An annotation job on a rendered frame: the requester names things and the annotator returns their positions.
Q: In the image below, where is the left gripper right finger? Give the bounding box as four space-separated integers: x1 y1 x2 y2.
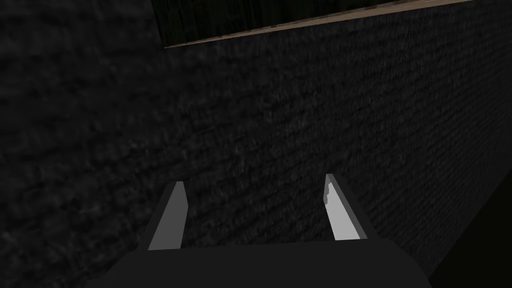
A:
323 173 379 242

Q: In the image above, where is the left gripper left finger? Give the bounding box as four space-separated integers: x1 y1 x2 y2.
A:
136 180 189 252

